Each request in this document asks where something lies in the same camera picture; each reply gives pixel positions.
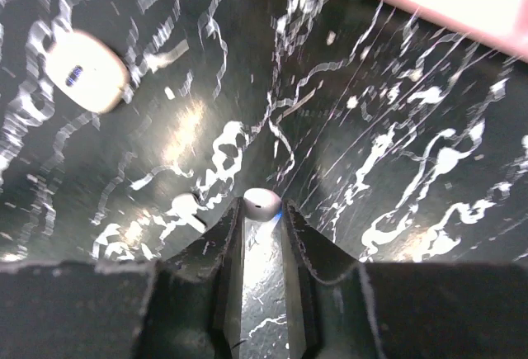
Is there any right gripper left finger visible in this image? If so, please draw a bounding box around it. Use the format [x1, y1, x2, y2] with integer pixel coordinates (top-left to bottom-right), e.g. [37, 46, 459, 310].
[1, 199, 243, 358]

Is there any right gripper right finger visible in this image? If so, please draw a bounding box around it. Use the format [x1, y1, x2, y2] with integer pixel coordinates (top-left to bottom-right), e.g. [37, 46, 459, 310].
[281, 201, 527, 358]

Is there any white earbud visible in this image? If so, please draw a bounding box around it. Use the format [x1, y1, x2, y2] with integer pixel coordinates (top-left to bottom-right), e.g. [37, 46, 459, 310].
[243, 187, 281, 222]
[167, 193, 206, 234]

